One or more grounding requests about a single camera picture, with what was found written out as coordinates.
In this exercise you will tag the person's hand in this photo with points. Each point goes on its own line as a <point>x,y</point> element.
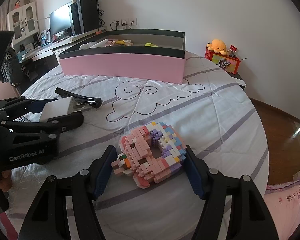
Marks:
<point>6,180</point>

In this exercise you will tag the black pc tower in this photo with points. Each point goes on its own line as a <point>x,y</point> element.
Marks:
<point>84,16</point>

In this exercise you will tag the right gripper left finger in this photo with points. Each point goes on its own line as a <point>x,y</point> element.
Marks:
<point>86,186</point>

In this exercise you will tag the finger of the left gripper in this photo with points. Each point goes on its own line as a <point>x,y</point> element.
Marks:
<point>20,106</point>
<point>57,125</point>

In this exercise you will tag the black office chair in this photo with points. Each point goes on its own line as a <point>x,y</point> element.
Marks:
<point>14,73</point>

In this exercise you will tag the white glass door cabinet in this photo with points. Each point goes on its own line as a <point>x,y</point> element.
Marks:
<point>23,22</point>

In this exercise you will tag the doll on cabinet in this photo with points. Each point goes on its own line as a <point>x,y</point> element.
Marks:
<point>17,4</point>

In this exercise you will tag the red cartoon box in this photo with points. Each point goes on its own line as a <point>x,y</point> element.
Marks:
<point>229,64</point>

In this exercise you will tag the orange octopus plush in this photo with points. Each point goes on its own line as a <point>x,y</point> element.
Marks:
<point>217,46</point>

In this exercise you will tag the wall power outlets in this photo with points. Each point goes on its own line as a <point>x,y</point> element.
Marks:
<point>127,23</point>

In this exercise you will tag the yellow highlighter pen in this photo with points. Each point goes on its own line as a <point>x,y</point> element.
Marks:
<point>149,44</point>

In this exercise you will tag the computer monitor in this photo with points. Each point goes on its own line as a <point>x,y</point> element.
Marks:
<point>60,24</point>

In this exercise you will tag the pink donut brick figure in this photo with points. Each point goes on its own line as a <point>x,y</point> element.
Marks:
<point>150,154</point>

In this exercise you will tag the rose gold metal cup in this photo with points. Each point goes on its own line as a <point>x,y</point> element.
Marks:
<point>110,43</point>

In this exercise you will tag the black hair clip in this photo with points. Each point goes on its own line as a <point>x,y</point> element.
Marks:
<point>93,102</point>

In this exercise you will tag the striped white table cloth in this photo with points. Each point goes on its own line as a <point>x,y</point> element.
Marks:
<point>210,112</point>

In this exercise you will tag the white charger block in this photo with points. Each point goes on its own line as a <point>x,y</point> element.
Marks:
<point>59,107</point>

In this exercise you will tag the pink owl brick figure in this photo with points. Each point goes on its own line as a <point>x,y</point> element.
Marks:
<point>128,42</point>

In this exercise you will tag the white desk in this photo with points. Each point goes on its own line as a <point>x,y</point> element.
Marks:
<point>61,45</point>

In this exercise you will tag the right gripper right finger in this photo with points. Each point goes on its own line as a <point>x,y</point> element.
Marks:
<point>209,185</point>

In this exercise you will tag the pink storage box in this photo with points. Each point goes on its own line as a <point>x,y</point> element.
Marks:
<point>163,63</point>

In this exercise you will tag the pink bedding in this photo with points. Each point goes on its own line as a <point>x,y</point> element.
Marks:
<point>283,202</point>

